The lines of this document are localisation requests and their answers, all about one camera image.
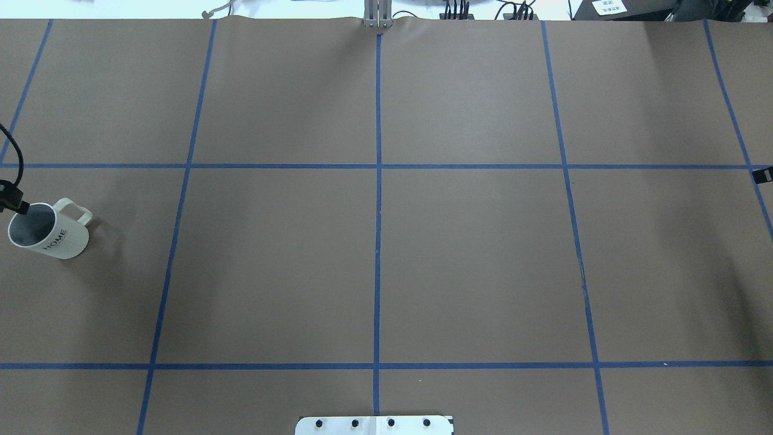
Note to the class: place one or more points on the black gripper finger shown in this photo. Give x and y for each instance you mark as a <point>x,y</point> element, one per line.
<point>763,176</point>

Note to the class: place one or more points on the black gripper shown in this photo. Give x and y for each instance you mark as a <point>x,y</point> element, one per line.
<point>13,200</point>

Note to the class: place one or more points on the white plastic mug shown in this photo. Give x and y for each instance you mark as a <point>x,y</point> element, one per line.
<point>59,231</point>

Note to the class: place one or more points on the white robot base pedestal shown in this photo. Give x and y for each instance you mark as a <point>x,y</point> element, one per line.
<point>400,424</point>

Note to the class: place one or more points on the aluminium frame post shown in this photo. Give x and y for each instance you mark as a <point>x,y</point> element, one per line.
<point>378,14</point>

